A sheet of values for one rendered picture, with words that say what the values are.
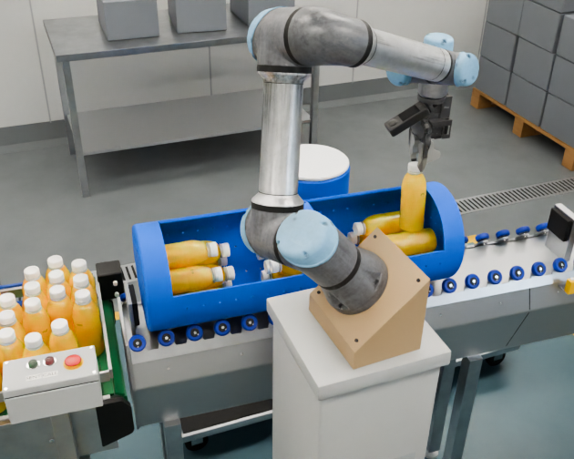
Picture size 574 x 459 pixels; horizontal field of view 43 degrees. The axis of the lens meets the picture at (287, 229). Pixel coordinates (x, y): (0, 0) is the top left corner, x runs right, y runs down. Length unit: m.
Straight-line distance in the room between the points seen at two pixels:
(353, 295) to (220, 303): 0.44
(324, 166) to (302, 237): 1.15
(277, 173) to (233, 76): 3.95
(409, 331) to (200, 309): 0.56
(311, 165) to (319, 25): 1.20
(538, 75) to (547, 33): 0.29
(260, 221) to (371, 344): 0.35
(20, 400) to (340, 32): 1.02
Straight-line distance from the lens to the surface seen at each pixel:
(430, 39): 1.87
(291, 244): 1.47
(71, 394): 1.71
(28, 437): 1.95
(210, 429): 2.82
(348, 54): 1.46
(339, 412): 1.64
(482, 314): 2.27
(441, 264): 2.05
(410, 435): 1.81
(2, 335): 1.85
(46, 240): 4.24
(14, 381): 1.71
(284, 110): 1.53
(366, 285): 1.55
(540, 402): 3.31
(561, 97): 5.19
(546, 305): 2.38
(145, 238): 1.85
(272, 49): 1.52
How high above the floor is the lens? 2.22
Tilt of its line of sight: 32 degrees down
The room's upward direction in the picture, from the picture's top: 1 degrees clockwise
